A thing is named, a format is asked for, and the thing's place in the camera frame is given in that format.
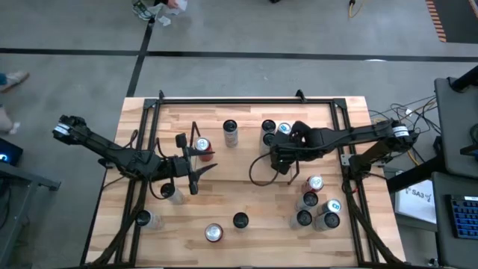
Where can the black backlit keyboard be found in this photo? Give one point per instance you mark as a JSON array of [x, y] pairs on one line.
[[465, 218]]

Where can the red Coke can white script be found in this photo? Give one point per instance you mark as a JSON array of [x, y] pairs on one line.
[[311, 185]]

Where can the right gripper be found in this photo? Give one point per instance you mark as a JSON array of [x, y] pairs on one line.
[[287, 155]]

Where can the teal palm Celsius can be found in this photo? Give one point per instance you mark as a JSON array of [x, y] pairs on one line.
[[241, 220]]

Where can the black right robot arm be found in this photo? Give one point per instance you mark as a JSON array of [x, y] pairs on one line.
[[354, 134]]

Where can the white Celsius can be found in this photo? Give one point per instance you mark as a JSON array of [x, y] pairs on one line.
[[308, 201], [172, 194], [301, 219], [231, 134], [328, 221], [267, 139], [268, 126], [147, 219]]

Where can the black desk leg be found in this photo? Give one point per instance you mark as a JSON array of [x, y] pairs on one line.
[[414, 175]]

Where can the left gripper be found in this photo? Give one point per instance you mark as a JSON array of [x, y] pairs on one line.
[[183, 168]]

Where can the black aluminium table frame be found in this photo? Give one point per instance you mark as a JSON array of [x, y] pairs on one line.
[[242, 101]]

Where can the white paper scrap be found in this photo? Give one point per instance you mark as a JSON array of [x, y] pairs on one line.
[[164, 20]]

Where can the black device blue light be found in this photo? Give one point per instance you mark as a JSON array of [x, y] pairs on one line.
[[11, 151]]

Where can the black mat orange striped edge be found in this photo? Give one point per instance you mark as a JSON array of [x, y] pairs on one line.
[[459, 18]]

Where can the red Coke can black script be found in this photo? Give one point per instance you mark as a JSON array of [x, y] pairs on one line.
[[214, 232]]

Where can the white printed paper sheet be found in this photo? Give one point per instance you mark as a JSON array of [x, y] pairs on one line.
[[414, 201]]

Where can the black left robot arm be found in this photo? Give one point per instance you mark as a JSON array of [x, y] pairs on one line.
[[112, 149]]

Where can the blue silver Red Bull can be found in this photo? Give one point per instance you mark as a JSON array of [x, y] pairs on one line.
[[330, 206], [284, 128]]

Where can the grey desk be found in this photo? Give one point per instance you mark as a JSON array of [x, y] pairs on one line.
[[442, 239], [22, 175]]

